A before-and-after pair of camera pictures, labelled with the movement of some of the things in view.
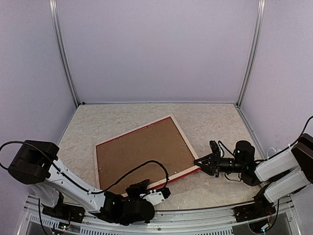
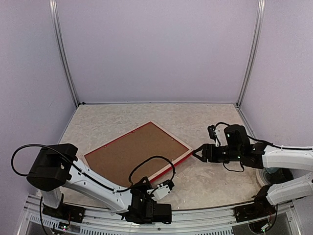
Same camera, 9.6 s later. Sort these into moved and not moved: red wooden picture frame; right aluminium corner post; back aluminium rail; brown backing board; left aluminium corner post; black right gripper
Moved: red wooden picture frame; brown backing board; black right gripper
Not moved: back aluminium rail; left aluminium corner post; right aluminium corner post
